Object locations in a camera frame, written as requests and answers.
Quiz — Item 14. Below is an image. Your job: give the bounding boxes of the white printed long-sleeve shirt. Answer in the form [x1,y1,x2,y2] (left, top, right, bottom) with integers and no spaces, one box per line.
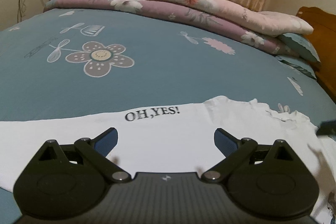
[1,96,335,223]

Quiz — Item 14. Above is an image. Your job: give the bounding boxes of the wooden headboard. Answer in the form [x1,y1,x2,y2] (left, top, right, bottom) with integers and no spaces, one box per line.
[297,6,336,101]

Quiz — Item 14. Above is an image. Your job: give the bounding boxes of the lower teal pillow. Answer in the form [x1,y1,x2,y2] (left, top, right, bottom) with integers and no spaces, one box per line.
[276,55,317,80]

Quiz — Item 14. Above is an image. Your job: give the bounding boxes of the purple floral folded quilt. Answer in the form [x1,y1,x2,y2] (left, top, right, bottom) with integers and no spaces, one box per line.
[44,0,299,57]

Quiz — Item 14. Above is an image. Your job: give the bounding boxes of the teal floral bed sheet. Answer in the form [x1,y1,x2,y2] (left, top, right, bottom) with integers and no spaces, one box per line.
[1,9,335,223]

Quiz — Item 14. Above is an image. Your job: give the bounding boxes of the pink floral folded quilt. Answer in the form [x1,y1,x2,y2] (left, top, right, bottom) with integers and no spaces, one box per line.
[153,0,313,36]

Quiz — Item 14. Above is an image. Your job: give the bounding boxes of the teal pillow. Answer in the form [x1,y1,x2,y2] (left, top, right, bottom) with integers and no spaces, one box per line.
[277,33,321,63]
[276,55,317,80]

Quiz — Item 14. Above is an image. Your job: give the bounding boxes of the upper teal pillow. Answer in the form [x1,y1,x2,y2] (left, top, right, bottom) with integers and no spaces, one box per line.
[277,33,321,63]

